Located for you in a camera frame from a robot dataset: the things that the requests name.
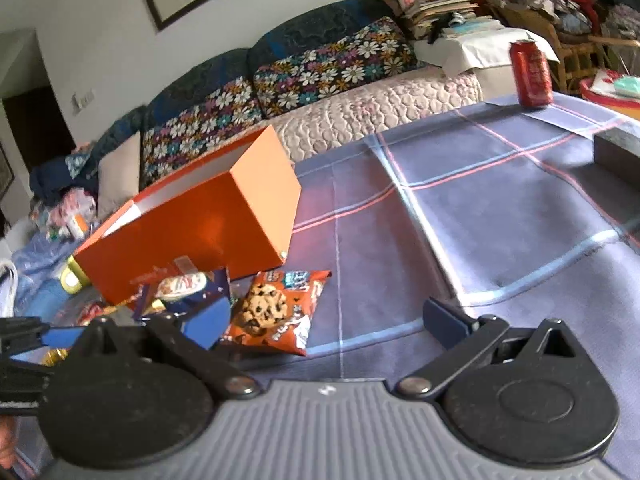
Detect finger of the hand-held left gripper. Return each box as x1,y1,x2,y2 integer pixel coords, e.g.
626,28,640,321
0,316,85,349
0,347,57,413

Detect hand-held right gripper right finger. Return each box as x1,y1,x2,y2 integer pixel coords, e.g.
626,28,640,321
396,296,588,400

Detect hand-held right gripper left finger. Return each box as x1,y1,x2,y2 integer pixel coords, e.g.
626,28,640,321
70,296,262,402

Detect pile of snack packets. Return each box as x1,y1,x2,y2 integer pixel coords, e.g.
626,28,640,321
44,269,232,365

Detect chocolate chip cookie packet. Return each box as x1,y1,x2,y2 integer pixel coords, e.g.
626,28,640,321
220,269,333,357

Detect orange cardboard box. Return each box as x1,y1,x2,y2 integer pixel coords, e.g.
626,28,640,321
72,125,302,307

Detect person's left hand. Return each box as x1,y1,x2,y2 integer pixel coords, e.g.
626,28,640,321
0,420,19,467

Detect yellow mug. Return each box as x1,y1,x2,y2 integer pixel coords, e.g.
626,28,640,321
60,256,92,293

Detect plaid blue tablecloth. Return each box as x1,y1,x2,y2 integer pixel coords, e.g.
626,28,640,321
15,92,640,391

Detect pink floral cloth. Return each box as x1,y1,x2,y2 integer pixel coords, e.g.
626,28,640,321
32,192,98,238

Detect dark blue clothes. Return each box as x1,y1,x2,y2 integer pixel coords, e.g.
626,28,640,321
29,152,101,206

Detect small framed picture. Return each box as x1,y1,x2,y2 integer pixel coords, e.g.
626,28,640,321
0,145,15,198

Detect beige pillow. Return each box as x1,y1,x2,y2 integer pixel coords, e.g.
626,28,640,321
97,132,142,218

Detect floral cushion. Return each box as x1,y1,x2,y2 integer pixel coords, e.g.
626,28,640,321
140,77,263,188
252,16,418,116

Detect beige quilted sofa cover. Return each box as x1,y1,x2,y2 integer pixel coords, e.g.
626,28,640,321
270,67,483,163

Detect black rectangular box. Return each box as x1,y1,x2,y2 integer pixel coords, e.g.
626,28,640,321
593,129,640,183

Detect red soda can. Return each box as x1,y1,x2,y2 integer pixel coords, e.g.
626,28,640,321
509,39,553,109

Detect white covered side table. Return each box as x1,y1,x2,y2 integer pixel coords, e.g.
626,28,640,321
415,30,560,76

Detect yellow round stool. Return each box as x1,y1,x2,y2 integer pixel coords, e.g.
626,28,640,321
580,70,640,121

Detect white printed paper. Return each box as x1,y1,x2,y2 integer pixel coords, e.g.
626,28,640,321
590,69,640,98

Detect small black object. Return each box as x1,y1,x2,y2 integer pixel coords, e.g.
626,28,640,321
427,12,468,43

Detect wicker chair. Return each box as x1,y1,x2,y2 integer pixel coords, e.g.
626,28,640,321
492,0,640,93

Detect light blue papers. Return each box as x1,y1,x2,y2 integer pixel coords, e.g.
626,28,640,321
442,17,503,36

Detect green tissue pack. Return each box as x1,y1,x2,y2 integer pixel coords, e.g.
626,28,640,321
612,74,640,97

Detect dark blue patterned sofa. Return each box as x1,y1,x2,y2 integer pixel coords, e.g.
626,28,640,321
95,0,483,191

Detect stack of books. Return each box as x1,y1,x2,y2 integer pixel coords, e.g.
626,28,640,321
397,0,481,36

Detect purple floral cloth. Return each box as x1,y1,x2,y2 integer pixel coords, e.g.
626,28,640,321
607,5,640,41

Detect white bag handles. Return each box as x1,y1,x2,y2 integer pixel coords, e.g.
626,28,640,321
0,259,18,318

